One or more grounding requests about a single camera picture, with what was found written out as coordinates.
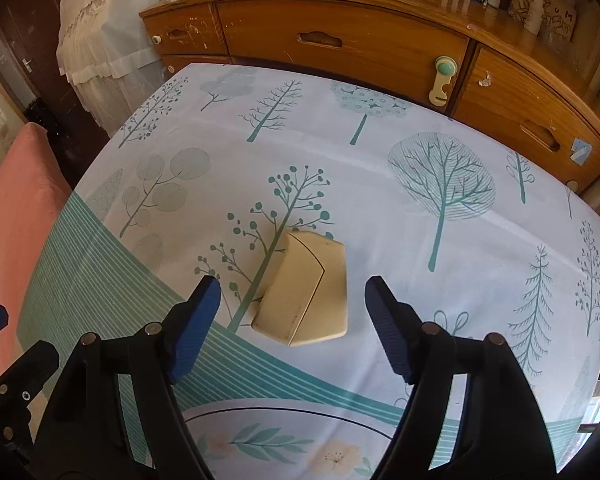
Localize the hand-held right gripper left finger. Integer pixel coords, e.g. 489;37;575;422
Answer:
30;275;222;480

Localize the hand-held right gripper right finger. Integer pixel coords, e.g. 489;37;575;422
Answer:
365;276;556;480

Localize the green and cream cardboard box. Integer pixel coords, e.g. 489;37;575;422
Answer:
251;230;349;347

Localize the pink bench cushion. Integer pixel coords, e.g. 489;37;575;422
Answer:
0;122;74;396

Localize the tree print tablecloth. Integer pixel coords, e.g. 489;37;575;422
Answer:
17;62;600;480

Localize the cream and green drawer lock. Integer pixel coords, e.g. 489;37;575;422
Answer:
428;55;459;107

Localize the blue sticker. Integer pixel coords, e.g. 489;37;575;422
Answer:
571;137;593;166

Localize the lace-covered furniture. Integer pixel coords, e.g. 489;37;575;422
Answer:
56;0;181;136

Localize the wooden dresser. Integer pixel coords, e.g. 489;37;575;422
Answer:
140;0;600;196

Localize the brown wooden door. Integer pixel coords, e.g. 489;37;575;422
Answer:
0;0;113;148

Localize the lettered cardboard box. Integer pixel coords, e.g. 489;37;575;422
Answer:
507;0;578;43

